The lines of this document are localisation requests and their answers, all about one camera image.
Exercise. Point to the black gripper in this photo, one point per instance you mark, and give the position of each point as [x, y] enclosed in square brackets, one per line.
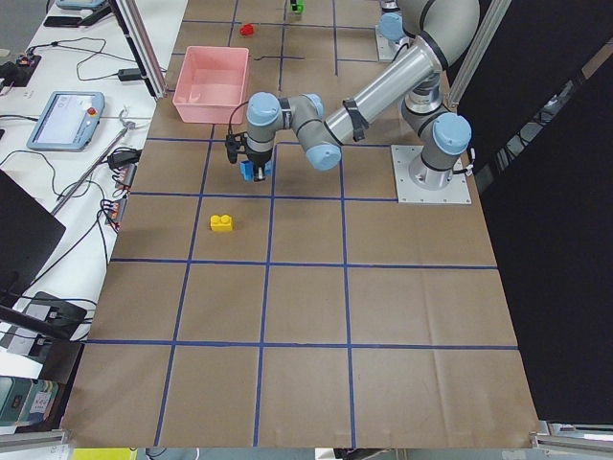
[259, 157]

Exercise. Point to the blue toy block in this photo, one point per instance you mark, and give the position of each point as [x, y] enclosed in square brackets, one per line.
[246, 169]

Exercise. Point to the yellow toy block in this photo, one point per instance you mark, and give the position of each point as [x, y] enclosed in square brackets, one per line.
[222, 223]

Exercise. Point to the red toy block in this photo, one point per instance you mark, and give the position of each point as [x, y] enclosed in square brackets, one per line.
[247, 29]

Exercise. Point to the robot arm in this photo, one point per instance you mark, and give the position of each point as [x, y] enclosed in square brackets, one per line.
[431, 35]

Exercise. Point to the pink plastic box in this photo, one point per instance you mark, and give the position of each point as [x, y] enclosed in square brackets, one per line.
[212, 83]

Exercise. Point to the black power adapter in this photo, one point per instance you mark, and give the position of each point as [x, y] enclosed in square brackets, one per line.
[129, 74]

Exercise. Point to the teach pendant tablet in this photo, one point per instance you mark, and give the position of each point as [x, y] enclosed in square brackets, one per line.
[68, 121]

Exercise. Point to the black monitor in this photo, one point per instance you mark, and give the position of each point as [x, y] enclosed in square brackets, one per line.
[29, 236]

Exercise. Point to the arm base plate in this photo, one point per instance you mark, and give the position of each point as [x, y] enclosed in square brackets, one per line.
[387, 48]
[417, 184]

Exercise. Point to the aluminium frame post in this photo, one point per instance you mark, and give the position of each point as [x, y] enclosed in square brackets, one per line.
[131, 23]

